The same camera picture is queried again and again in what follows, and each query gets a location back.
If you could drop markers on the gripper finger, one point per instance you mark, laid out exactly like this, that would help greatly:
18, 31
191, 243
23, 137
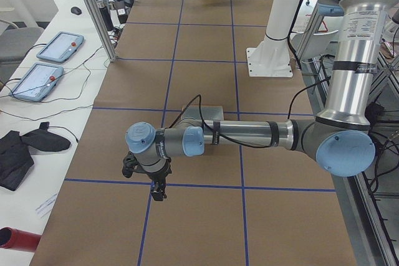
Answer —
162, 190
155, 194

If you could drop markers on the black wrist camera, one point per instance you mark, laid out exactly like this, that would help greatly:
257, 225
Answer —
130, 165

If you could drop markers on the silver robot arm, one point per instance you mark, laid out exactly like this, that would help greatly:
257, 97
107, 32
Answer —
337, 139

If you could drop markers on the grey square plate orange rim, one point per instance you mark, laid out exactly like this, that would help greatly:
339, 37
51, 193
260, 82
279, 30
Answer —
208, 112

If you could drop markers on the lower blue teach pendant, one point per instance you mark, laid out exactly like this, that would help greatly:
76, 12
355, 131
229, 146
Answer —
37, 83

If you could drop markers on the blue teach pendant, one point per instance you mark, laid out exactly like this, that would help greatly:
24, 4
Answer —
37, 83
61, 47

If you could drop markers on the black cloth bag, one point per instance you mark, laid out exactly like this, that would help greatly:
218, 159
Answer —
16, 158

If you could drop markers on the black water bottle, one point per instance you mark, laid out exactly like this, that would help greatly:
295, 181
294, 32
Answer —
105, 15

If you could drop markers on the red cylinder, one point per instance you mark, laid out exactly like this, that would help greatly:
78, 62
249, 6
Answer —
20, 240

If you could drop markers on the aluminium frame post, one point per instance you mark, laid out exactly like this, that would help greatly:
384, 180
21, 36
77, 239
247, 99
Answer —
101, 29

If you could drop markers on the black computer mouse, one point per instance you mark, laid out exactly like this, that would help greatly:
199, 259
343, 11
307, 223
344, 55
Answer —
76, 10

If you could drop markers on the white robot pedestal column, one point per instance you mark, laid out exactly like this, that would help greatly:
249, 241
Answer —
271, 57

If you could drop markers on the upper blue teach pendant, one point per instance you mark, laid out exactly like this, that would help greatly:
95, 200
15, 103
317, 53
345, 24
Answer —
61, 47

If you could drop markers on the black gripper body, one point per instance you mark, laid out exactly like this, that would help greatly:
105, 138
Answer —
159, 176

